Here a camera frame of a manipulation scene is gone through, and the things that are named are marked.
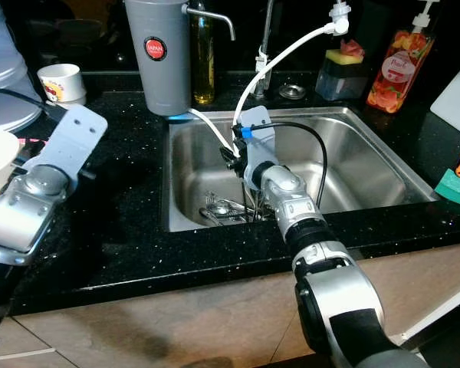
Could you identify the white bowl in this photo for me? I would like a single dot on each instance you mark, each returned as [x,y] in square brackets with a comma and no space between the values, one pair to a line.
[0,157]

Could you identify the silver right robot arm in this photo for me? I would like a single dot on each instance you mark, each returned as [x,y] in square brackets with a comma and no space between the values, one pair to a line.
[337,307]

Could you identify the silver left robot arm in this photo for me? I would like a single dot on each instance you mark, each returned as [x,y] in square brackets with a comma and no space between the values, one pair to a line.
[15,222]

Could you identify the white round kitchen appliance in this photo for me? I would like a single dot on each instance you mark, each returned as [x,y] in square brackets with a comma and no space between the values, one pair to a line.
[8,73]

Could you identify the floral plate with pink rim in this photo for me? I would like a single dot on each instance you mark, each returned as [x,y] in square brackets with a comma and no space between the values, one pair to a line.
[24,141]

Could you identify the yellow oil glass bottle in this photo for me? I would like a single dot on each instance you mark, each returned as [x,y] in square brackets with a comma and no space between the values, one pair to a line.
[202,69]

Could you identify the white cup with fruit print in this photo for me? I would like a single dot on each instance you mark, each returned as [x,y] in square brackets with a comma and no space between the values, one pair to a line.
[61,83]

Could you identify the grey water filter dispenser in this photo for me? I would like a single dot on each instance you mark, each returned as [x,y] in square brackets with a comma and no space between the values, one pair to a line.
[159,69]

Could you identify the chrome sink faucet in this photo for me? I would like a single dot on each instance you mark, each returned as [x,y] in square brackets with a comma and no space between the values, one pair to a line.
[264,46]

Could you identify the stainless steel sink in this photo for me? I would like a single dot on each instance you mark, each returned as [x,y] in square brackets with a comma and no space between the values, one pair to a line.
[360,161]

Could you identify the sponge holder with yellow sponge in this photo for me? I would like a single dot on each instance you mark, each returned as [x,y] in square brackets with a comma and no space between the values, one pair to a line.
[340,77]

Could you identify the brown cabinet front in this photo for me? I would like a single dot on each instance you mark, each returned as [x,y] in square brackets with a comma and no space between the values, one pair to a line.
[184,322]

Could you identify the peach dish soap pump bottle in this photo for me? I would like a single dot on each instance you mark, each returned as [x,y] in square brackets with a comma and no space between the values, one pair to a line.
[399,77]

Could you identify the green sponge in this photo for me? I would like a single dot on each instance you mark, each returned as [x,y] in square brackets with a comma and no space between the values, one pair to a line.
[456,190]

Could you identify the white cutting board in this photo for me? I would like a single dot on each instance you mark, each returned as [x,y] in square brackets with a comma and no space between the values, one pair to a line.
[456,107]

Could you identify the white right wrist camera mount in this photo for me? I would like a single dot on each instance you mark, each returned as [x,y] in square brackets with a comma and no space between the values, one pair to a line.
[257,157]

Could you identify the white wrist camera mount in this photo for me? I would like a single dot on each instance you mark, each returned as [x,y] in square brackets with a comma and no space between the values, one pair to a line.
[73,138]
[257,157]

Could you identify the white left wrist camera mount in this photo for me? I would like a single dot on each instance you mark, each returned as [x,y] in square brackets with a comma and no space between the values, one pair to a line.
[73,138]

